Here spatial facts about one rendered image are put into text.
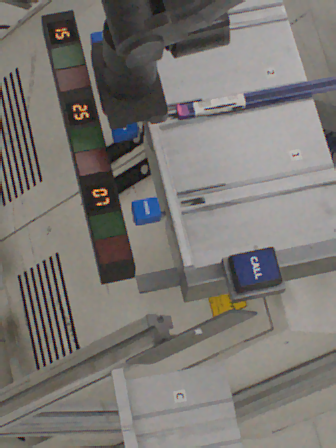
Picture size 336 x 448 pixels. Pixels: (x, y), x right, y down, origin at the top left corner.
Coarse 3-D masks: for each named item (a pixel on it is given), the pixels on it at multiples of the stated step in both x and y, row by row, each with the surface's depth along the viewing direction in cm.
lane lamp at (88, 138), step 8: (80, 128) 141; (88, 128) 141; (96, 128) 141; (72, 136) 141; (80, 136) 141; (88, 136) 141; (96, 136) 141; (80, 144) 140; (88, 144) 140; (96, 144) 140
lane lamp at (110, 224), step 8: (96, 216) 137; (104, 216) 137; (112, 216) 137; (120, 216) 137; (96, 224) 137; (104, 224) 137; (112, 224) 137; (120, 224) 137; (96, 232) 137; (104, 232) 137; (112, 232) 137; (120, 232) 137
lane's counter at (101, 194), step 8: (104, 184) 139; (112, 184) 139; (88, 192) 138; (96, 192) 138; (104, 192) 138; (112, 192) 138; (88, 200) 138; (96, 200) 138; (104, 200) 138; (112, 200) 138; (96, 208) 138; (104, 208) 138
